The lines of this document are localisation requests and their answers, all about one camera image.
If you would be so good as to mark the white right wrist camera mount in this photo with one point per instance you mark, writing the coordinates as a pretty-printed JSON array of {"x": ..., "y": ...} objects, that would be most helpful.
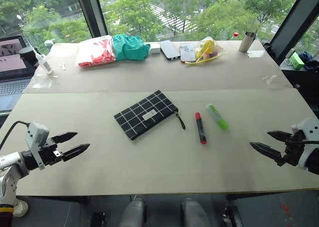
[{"x": 307, "y": 128}]

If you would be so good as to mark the small white box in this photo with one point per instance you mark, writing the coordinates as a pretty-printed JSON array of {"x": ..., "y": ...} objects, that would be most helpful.
[{"x": 154, "y": 48}]

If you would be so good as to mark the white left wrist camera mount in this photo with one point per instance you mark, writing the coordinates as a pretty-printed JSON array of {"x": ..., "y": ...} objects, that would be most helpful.
[{"x": 36, "y": 134}]

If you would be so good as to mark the red bottle cap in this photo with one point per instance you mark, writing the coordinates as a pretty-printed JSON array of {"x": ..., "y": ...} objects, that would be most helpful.
[{"x": 235, "y": 34}]

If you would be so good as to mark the dark blue cloth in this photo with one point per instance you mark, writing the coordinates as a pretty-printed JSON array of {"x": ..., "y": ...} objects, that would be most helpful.
[{"x": 310, "y": 60}]

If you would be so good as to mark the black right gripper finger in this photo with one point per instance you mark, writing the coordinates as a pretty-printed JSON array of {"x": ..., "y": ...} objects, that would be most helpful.
[
  {"x": 279, "y": 135},
  {"x": 266, "y": 151}
]

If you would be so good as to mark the small white clip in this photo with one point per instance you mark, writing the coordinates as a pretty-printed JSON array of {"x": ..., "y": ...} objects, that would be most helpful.
[{"x": 63, "y": 66}]

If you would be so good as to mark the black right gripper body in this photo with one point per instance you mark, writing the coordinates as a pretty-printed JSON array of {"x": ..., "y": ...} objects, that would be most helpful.
[{"x": 292, "y": 149}]

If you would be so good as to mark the metal cup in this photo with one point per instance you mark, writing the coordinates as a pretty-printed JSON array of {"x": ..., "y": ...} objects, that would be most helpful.
[{"x": 246, "y": 42}]

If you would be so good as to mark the red black marker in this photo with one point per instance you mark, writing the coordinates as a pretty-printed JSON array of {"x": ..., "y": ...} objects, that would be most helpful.
[{"x": 201, "y": 129}]

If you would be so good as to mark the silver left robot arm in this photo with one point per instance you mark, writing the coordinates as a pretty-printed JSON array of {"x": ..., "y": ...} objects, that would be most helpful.
[{"x": 10, "y": 160}]

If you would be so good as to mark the black smartphone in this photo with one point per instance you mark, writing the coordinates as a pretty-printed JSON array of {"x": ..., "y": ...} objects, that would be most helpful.
[{"x": 170, "y": 50}]

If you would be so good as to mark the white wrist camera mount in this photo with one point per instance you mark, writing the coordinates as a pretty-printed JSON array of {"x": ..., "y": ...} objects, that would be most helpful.
[
  {"x": 307, "y": 128},
  {"x": 36, "y": 134}
]

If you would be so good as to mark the black cylinder speaker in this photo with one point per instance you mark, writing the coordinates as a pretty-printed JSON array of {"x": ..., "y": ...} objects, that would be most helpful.
[{"x": 27, "y": 55}]

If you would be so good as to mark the white squeeze bottle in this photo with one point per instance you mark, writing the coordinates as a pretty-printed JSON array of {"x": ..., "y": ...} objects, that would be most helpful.
[{"x": 45, "y": 63}]

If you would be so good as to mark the black table leg bracket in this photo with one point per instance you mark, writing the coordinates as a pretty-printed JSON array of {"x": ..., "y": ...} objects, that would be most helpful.
[
  {"x": 99, "y": 219},
  {"x": 231, "y": 218}
]

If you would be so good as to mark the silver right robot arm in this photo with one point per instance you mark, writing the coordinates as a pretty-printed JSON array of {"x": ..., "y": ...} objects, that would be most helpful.
[{"x": 314, "y": 162}]

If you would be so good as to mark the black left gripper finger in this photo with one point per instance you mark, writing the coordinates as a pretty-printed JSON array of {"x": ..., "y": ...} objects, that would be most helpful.
[
  {"x": 76, "y": 151},
  {"x": 65, "y": 136}
]

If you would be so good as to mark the dark window frame post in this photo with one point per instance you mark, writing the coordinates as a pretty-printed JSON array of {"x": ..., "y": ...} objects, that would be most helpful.
[
  {"x": 291, "y": 22},
  {"x": 91, "y": 12}
]

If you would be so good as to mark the yellow plastic zip bag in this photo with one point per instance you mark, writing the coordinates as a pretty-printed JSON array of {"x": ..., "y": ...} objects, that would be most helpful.
[{"x": 205, "y": 48}]

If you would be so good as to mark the grey rounded shape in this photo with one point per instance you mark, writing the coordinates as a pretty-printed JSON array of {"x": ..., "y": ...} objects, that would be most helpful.
[{"x": 133, "y": 212}]

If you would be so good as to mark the grey laptop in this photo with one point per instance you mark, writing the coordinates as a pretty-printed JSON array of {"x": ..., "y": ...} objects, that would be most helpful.
[{"x": 11, "y": 62}]

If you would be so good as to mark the white cased smartphone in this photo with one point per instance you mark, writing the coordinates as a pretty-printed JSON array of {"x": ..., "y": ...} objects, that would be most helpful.
[{"x": 188, "y": 52}]

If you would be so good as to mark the green crumpled cloth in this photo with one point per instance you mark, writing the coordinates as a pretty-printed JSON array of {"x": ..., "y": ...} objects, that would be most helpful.
[{"x": 129, "y": 48}]

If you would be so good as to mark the black grid pencil pouch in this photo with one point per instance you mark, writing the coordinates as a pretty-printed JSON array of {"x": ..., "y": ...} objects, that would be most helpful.
[{"x": 144, "y": 114}]

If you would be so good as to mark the green box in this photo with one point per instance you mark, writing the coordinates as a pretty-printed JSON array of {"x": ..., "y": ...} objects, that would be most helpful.
[{"x": 297, "y": 61}]

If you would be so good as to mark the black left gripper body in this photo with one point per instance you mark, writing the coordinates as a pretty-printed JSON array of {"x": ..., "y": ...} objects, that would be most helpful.
[{"x": 51, "y": 153}]

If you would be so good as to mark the red white bagged cloth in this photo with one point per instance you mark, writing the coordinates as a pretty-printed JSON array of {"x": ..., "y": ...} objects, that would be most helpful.
[{"x": 96, "y": 51}]

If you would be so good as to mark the green highlighter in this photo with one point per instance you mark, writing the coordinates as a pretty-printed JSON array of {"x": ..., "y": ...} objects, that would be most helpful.
[{"x": 218, "y": 117}]

